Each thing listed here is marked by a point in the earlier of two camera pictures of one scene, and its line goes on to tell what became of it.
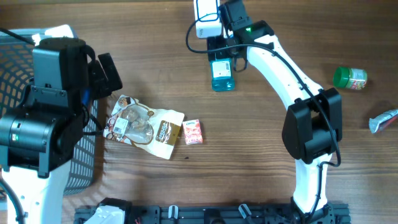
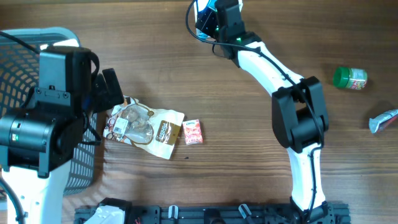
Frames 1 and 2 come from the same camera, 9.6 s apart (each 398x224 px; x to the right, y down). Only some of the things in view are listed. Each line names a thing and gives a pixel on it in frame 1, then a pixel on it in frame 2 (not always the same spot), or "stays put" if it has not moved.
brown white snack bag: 152,130 stays put
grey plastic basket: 16,73 stays put
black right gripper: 218,40 → 206,22
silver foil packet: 380,122 stays put
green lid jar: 346,77 stays put
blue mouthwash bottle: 222,74 → 211,4
